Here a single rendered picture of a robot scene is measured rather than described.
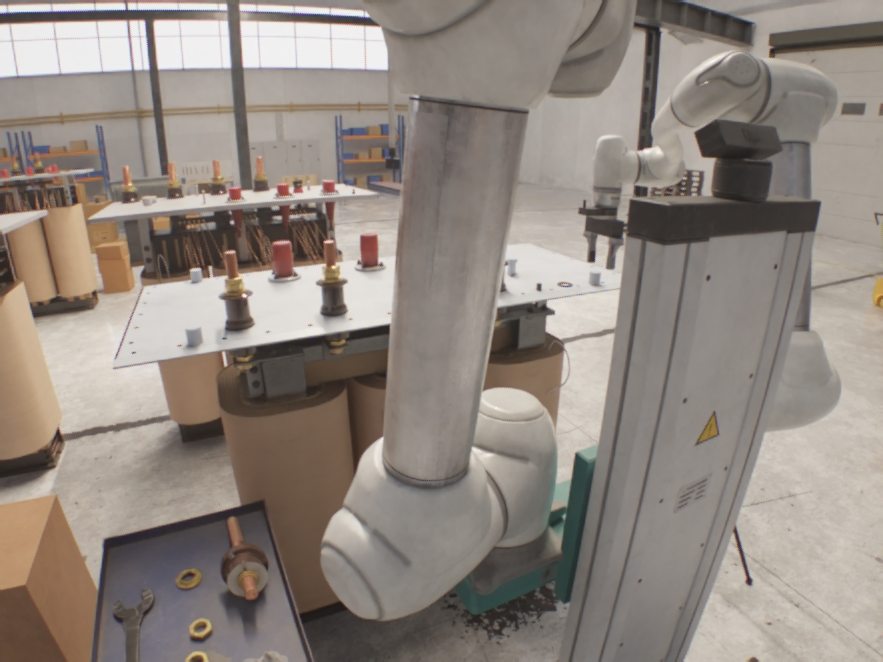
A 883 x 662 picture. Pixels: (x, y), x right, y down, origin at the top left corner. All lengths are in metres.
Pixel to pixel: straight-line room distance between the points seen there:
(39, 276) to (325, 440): 5.91
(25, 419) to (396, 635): 2.46
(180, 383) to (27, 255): 4.19
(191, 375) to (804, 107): 3.09
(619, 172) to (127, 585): 1.71
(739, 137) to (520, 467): 0.49
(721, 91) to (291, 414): 1.36
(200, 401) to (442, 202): 3.03
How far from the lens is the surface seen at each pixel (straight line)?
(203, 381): 3.30
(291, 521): 1.81
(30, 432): 3.62
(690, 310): 0.63
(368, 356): 1.71
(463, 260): 0.42
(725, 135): 0.66
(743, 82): 1.08
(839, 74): 15.27
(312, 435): 1.63
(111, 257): 7.82
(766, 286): 0.78
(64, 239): 7.03
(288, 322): 1.44
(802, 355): 1.13
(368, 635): 2.28
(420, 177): 0.41
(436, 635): 2.27
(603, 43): 0.52
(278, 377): 1.56
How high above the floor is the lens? 1.84
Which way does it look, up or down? 21 degrees down
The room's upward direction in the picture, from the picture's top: straight up
